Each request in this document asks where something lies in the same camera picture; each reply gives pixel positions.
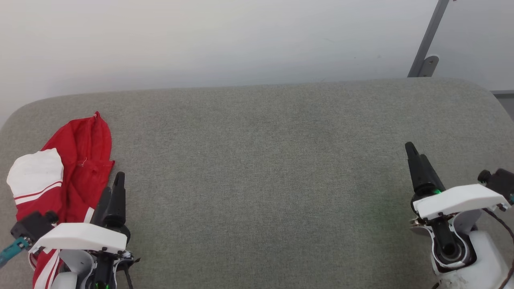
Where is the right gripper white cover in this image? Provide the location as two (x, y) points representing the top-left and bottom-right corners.
(405, 142), (510, 257)

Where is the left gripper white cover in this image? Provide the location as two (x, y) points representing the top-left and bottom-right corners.
(29, 172), (140, 267)

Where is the red and white shirt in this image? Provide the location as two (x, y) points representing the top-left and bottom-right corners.
(6, 112), (116, 289)

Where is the grey metal pole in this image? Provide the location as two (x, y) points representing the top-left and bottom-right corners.
(408, 0), (450, 77)

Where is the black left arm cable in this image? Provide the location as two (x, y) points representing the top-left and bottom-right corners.
(122, 261), (134, 289)

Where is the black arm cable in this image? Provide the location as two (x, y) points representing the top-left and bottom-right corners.
(122, 261), (134, 289)
(482, 207), (514, 289)

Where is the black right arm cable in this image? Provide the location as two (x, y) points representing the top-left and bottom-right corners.
(482, 207), (514, 289)

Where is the grey metal wall bracket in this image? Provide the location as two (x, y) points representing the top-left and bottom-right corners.
(418, 55), (439, 77)

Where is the teal cable plug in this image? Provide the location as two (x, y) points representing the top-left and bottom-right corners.
(0, 237), (31, 267)

